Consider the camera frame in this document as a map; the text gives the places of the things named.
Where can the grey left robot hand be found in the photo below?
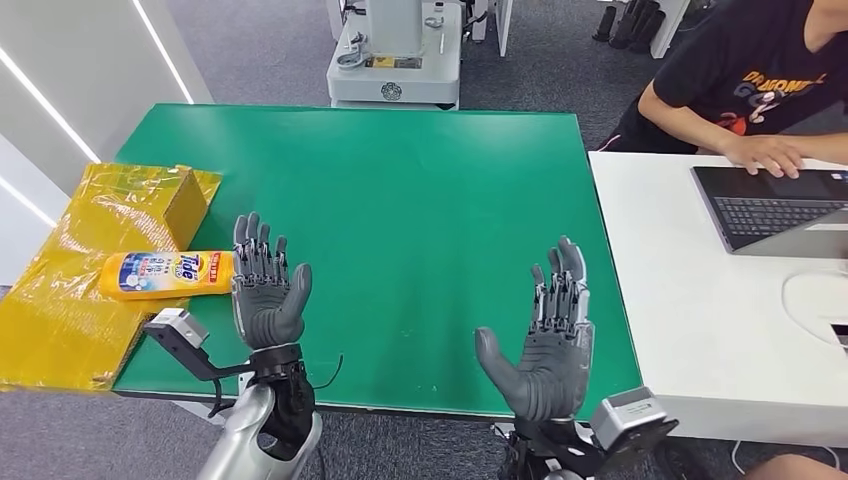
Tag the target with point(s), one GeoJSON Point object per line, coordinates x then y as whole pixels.
{"type": "Point", "coordinates": [265, 305]}

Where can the white machine with column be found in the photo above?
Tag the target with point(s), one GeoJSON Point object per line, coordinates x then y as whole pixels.
{"type": "Point", "coordinates": [394, 66]}

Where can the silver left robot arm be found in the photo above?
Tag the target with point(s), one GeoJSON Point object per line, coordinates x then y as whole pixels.
{"type": "Point", "coordinates": [245, 430]}

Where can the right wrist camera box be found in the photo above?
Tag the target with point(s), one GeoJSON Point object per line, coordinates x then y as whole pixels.
{"type": "Point", "coordinates": [629, 417]}

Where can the dark grey laptop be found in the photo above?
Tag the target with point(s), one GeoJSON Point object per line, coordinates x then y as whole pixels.
{"type": "Point", "coordinates": [762, 212]}

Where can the person's right hand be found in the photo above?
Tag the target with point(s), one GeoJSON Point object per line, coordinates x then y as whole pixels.
{"type": "Point", "coordinates": [762, 156]}

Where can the white furniture panel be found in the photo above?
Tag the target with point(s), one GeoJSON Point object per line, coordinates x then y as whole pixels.
{"type": "Point", "coordinates": [503, 26]}

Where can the white round object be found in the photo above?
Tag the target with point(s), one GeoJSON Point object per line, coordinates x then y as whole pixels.
{"type": "Point", "coordinates": [811, 308]}

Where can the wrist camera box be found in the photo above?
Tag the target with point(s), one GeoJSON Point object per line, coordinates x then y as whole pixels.
{"type": "Point", "coordinates": [179, 334]}
{"type": "Point", "coordinates": [629, 417]}

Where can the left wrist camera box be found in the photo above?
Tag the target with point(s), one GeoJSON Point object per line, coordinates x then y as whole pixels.
{"type": "Point", "coordinates": [179, 334]}

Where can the person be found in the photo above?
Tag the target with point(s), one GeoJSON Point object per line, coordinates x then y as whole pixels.
{"type": "Point", "coordinates": [729, 73]}

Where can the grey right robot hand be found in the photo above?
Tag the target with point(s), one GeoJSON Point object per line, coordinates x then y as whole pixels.
{"type": "Point", "coordinates": [550, 371]}

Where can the orange detergent bottle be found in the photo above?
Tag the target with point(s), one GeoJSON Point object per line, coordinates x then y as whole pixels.
{"type": "Point", "coordinates": [166, 275]}

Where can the yellow taped cardboard box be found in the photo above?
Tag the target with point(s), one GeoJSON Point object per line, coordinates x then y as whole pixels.
{"type": "Point", "coordinates": [60, 331]}

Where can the person's knee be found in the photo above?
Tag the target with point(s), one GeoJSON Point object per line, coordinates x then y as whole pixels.
{"type": "Point", "coordinates": [795, 469]}

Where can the person's left forearm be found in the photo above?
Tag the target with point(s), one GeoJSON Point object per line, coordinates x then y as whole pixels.
{"type": "Point", "coordinates": [821, 146]}

